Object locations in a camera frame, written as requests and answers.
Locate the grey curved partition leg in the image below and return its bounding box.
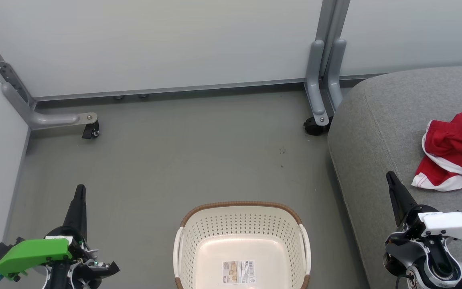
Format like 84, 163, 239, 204
0, 16, 99, 131

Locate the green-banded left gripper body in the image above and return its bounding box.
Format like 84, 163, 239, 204
0, 226, 96, 281

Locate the red white striped garment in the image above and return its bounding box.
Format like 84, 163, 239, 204
411, 106, 462, 192

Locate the printed barcode sticker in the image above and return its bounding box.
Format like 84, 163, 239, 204
222, 260, 256, 285

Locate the grey fabric sofa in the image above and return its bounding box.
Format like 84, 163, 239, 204
327, 64, 462, 289

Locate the small black caster wheel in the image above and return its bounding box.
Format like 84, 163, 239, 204
81, 120, 100, 140

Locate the large black caster wheel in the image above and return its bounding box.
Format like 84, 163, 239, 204
303, 116, 333, 136

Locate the grey upright partition leg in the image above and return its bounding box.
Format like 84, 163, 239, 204
327, 38, 348, 112
305, 39, 332, 127

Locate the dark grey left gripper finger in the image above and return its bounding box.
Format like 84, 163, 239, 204
63, 184, 88, 242
90, 261, 120, 279

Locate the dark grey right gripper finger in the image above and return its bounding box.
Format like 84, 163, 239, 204
386, 171, 419, 228

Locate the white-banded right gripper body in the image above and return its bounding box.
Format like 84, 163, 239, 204
383, 204, 462, 278

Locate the white perforated laundry basket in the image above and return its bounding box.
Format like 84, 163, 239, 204
173, 201, 312, 289

